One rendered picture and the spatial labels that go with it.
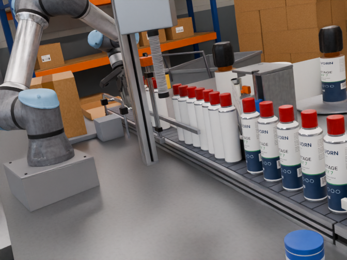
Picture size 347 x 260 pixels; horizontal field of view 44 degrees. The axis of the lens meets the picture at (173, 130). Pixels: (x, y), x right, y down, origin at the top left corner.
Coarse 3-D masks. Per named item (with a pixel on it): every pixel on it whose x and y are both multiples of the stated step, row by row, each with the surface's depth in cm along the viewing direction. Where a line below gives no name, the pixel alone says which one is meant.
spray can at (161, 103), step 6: (156, 84) 168; (156, 90) 168; (156, 96) 168; (156, 102) 169; (162, 102) 169; (162, 108) 170; (162, 114) 170; (162, 120) 171; (162, 126) 172; (168, 126) 172
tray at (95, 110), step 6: (96, 102) 262; (108, 102) 266; (114, 102) 267; (84, 108) 260; (90, 108) 262; (96, 108) 260; (102, 108) 257; (84, 114) 246; (90, 114) 232; (96, 114) 245; (102, 114) 242
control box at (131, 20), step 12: (120, 0) 131; (132, 0) 130; (144, 0) 130; (156, 0) 129; (168, 0) 129; (120, 12) 132; (132, 12) 131; (144, 12) 131; (156, 12) 130; (168, 12) 130; (120, 24) 133; (132, 24) 133; (144, 24) 132; (156, 24) 131; (168, 24) 131
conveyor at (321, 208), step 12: (108, 108) 231; (132, 120) 197; (156, 132) 171; (168, 132) 168; (180, 144) 151; (204, 156) 136; (228, 168) 123; (240, 168) 121; (252, 180) 113; (288, 192) 102; (300, 192) 101; (312, 204) 95; (324, 204) 94; (336, 216) 89
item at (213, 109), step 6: (210, 96) 126; (216, 96) 125; (210, 102) 127; (216, 102) 126; (210, 108) 127; (216, 108) 126; (210, 114) 127; (216, 114) 126; (210, 120) 128; (216, 120) 127; (216, 126) 127; (216, 132) 128; (216, 138) 128; (216, 144) 129; (222, 144) 129; (216, 150) 130; (222, 150) 129; (216, 156) 131; (222, 156) 130
